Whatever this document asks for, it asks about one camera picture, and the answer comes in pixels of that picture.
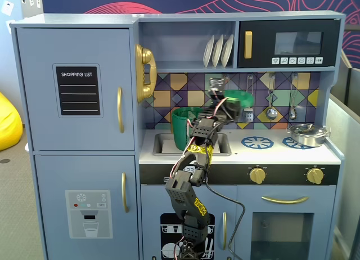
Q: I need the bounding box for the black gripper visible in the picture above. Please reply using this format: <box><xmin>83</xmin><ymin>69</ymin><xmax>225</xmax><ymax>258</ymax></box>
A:
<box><xmin>201</xmin><ymin>91</ymin><xmax>244</xmax><ymax>123</ymax></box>

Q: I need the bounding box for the gold toy telephone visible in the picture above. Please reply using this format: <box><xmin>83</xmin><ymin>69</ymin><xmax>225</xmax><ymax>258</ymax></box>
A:
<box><xmin>134</xmin><ymin>43</ymin><xmax>158</xmax><ymax>104</ymax></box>

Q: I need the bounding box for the gold stove knob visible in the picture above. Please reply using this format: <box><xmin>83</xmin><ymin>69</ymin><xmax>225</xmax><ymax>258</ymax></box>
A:
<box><xmin>249</xmin><ymin>167</ymin><xmax>267</xmax><ymax>185</ymax></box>
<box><xmin>306</xmin><ymin>167</ymin><xmax>325</xmax><ymax>185</ymax></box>

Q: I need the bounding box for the blue freezer door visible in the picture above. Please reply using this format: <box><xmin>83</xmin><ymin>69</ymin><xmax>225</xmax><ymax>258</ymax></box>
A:
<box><xmin>34</xmin><ymin>155</ymin><xmax>140</xmax><ymax>260</ymax></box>

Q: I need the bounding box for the white wall paper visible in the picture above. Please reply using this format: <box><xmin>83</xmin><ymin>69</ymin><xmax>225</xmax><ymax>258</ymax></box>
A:
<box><xmin>1</xmin><ymin>0</ymin><xmax>15</xmax><ymax>16</ymax></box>

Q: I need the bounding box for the black shopping list chalkboard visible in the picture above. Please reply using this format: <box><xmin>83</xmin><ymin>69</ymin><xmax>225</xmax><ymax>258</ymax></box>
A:
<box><xmin>55</xmin><ymin>66</ymin><xmax>102</xmax><ymax>116</ymax></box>

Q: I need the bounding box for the small silver grater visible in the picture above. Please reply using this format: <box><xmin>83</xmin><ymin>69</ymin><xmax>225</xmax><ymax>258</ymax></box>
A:
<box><xmin>242</xmin><ymin>74</ymin><xmax>255</xmax><ymax>123</ymax></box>

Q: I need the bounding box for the white toy plate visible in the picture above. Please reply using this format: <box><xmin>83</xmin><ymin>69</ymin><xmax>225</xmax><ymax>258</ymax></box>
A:
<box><xmin>220</xmin><ymin>34</ymin><xmax>235</xmax><ymax>68</ymax></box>
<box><xmin>202</xmin><ymin>34</ymin><xmax>215</xmax><ymax>68</ymax></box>
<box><xmin>211</xmin><ymin>34</ymin><xmax>224</xmax><ymax>68</ymax></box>

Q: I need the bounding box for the grey toy sink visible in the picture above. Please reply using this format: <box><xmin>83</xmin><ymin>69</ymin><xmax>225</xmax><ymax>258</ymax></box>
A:
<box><xmin>152</xmin><ymin>132</ymin><xmax>232</xmax><ymax>156</ymax></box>

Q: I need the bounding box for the green round lid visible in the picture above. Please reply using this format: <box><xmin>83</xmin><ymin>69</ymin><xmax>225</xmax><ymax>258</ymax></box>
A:
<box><xmin>224</xmin><ymin>89</ymin><xmax>255</xmax><ymax>107</ymax></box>

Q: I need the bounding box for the blue toy kitchen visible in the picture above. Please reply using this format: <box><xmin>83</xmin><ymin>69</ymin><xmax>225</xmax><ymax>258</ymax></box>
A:
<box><xmin>10</xmin><ymin>10</ymin><xmax>347</xmax><ymax>260</ymax></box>

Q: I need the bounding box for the black toy microwave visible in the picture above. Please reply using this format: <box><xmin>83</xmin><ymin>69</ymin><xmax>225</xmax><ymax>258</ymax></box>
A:
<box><xmin>237</xmin><ymin>19</ymin><xmax>341</xmax><ymax>69</ymax></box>

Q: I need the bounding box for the blue dishwasher door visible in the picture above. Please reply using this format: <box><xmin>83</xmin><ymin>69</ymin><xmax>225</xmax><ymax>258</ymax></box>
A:
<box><xmin>140</xmin><ymin>185</ymin><xmax>238</xmax><ymax>260</ymax></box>

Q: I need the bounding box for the grey wall board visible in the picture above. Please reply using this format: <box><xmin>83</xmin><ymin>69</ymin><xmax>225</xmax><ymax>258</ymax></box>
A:
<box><xmin>20</xmin><ymin>0</ymin><xmax>43</xmax><ymax>19</ymax></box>

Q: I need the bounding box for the blue fridge door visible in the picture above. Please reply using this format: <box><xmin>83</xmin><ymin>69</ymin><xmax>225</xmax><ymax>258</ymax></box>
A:
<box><xmin>16</xmin><ymin>27</ymin><xmax>136</xmax><ymax>152</ymax></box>

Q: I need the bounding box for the blue oven door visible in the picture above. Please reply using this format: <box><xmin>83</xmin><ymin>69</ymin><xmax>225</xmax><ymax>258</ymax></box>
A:
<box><xmin>236</xmin><ymin>185</ymin><xmax>337</xmax><ymax>260</ymax></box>

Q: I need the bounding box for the gold freezer door handle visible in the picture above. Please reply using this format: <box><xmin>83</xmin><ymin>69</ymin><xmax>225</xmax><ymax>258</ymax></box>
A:
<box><xmin>121</xmin><ymin>172</ymin><xmax>131</xmax><ymax>214</ymax></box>

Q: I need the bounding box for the green plastic container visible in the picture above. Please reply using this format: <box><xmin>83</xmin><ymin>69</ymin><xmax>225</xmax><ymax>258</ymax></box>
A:
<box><xmin>172</xmin><ymin>107</ymin><xmax>215</xmax><ymax>152</ymax></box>

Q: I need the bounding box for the grey office partition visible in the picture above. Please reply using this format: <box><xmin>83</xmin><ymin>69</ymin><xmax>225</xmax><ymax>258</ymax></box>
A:
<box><xmin>326</xmin><ymin>49</ymin><xmax>360</xmax><ymax>260</ymax></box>

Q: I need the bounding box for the yellow bean bag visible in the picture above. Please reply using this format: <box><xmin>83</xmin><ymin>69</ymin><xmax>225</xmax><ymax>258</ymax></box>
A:
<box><xmin>0</xmin><ymin>91</ymin><xmax>24</xmax><ymax>152</ymax></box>

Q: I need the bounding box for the steel toy pot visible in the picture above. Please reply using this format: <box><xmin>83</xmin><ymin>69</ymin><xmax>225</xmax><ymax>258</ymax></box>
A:
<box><xmin>286</xmin><ymin>123</ymin><xmax>332</xmax><ymax>148</ymax></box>

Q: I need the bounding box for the gold fridge door handle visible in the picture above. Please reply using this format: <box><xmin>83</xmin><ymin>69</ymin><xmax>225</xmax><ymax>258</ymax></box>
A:
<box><xmin>116</xmin><ymin>86</ymin><xmax>125</xmax><ymax>135</ymax></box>

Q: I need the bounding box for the metal ladle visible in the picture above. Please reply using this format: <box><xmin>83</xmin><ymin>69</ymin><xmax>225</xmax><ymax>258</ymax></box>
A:
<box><xmin>265</xmin><ymin>73</ymin><xmax>279</xmax><ymax>121</ymax></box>

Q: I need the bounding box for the gold oven handle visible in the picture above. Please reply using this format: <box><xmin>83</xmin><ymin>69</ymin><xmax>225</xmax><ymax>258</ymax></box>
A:
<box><xmin>261</xmin><ymin>195</ymin><xmax>310</xmax><ymax>205</ymax></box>

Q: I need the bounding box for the black cable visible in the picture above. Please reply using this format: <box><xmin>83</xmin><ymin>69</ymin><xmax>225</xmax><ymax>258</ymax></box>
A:
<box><xmin>204</xmin><ymin>181</ymin><xmax>246</xmax><ymax>260</ymax></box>

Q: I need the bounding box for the gold microwave handle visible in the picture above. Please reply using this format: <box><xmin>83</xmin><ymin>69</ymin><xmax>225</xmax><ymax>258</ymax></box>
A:
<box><xmin>244</xmin><ymin>30</ymin><xmax>253</xmax><ymax>60</ymax></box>

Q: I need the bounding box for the gold dishwasher handle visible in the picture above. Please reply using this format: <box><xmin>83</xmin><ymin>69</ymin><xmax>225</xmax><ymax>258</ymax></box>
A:
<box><xmin>222</xmin><ymin>212</ymin><xmax>228</xmax><ymax>251</ymax></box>

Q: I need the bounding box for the steel pot lid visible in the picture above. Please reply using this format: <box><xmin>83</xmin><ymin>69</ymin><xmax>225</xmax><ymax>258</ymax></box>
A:
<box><xmin>289</xmin><ymin>123</ymin><xmax>327</xmax><ymax>137</ymax></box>

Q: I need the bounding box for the small gripper camera board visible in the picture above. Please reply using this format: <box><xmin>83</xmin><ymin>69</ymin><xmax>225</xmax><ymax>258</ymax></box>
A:
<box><xmin>209</xmin><ymin>77</ymin><xmax>226</xmax><ymax>92</ymax></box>

